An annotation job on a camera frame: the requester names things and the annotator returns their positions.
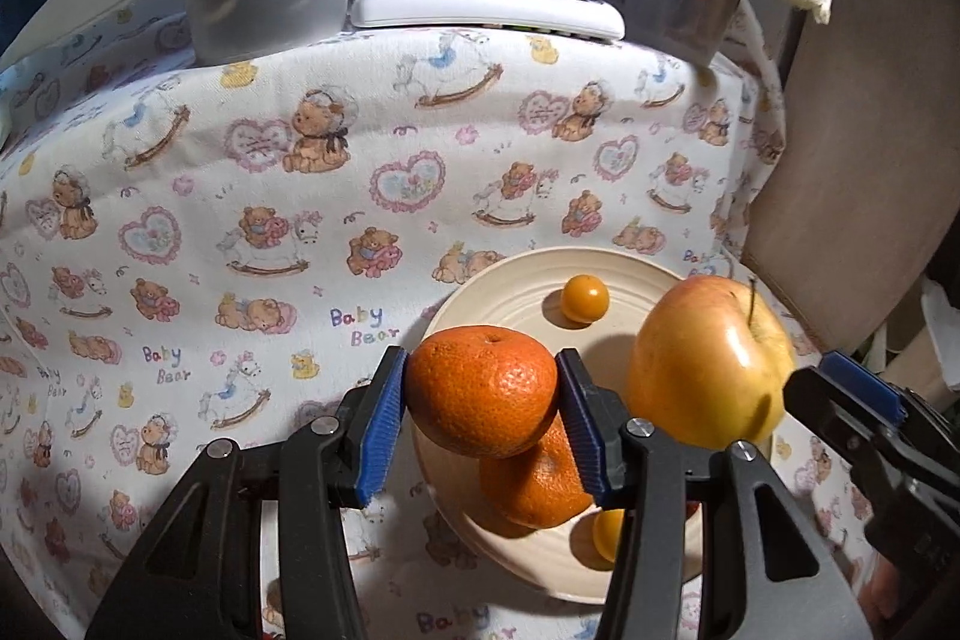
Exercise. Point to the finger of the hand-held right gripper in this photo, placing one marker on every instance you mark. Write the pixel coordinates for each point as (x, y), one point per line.
(862, 381)
(840, 411)

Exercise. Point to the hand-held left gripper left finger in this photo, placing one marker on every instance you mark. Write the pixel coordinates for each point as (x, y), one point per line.
(382, 430)

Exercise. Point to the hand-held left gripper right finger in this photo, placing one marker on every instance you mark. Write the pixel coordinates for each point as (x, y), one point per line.
(581, 430)

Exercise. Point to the orange mandarin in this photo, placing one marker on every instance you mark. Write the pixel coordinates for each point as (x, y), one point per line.
(532, 486)
(480, 389)

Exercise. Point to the yellow cherry tomato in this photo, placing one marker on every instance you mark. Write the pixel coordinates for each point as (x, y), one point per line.
(585, 301)
(607, 533)

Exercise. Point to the cream round plate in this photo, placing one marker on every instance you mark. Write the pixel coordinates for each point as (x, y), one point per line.
(510, 295)

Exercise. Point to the large yellow apple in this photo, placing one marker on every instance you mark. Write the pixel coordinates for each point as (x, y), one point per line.
(705, 362)

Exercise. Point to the teddy bear printed cloth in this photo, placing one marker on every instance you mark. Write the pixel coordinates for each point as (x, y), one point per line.
(225, 197)

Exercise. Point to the silver printed packet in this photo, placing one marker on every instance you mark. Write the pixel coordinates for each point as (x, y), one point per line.
(697, 3)

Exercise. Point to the white remote control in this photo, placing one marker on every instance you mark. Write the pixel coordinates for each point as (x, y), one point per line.
(480, 10)

